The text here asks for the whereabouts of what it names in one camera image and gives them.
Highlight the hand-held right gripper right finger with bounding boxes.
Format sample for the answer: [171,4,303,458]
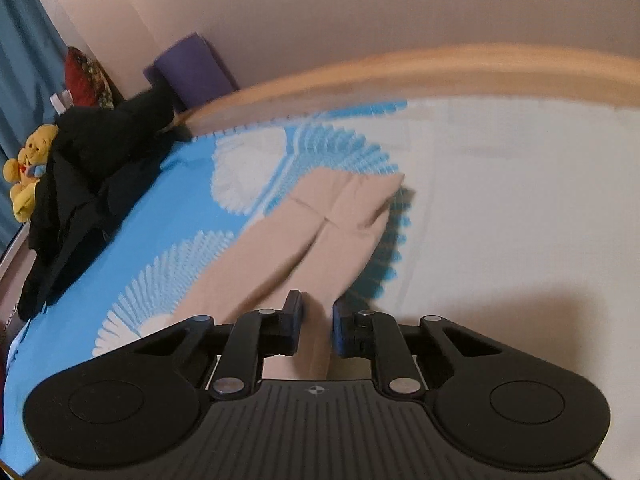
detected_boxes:
[332,296,501,402]

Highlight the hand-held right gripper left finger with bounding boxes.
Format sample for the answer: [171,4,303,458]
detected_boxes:
[132,290,306,402]

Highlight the beige pants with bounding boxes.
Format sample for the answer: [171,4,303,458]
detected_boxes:
[165,167,406,381]

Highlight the pile of black clothes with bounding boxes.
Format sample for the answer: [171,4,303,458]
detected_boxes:
[17,87,176,321]

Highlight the blue and white bedsheet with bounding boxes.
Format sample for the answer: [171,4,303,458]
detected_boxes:
[0,95,640,461]

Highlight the purple rolled mat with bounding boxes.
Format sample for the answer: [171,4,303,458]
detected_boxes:
[144,32,240,111]

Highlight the grey headboard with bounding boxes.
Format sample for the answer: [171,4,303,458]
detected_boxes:
[0,225,31,331]

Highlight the yellow plush toy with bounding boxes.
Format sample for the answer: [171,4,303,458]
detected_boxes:
[2,125,61,223]

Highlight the red patterned cushion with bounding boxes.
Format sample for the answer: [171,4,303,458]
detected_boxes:
[64,46,118,111]

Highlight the blue curtain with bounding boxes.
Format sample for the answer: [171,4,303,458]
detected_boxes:
[0,0,71,161]

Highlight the wooden bed frame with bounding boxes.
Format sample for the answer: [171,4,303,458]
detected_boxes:
[170,52,640,138]

